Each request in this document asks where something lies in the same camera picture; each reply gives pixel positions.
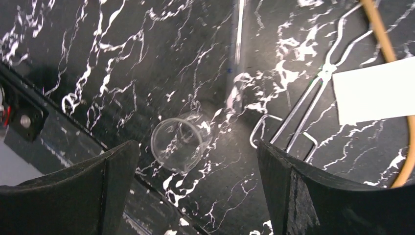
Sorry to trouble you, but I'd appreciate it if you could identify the blue-handled syringe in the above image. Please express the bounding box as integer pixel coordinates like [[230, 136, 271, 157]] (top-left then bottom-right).
[[224, 0, 251, 115]]

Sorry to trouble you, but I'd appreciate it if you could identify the white paper packet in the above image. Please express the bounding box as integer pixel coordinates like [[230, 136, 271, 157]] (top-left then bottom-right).
[[332, 57, 415, 125]]

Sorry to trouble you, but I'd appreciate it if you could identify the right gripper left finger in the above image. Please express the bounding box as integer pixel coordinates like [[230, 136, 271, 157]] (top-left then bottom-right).
[[0, 140, 140, 235]]

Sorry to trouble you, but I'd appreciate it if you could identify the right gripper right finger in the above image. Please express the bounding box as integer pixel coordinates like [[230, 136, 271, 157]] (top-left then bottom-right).
[[257, 141, 415, 235]]

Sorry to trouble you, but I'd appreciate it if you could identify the amber rubber tubing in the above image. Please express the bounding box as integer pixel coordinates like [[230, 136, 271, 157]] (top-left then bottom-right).
[[360, 0, 415, 189]]

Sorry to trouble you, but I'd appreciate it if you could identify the glass beaker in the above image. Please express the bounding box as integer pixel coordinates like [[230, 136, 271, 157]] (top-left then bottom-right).
[[150, 111, 213, 175]]

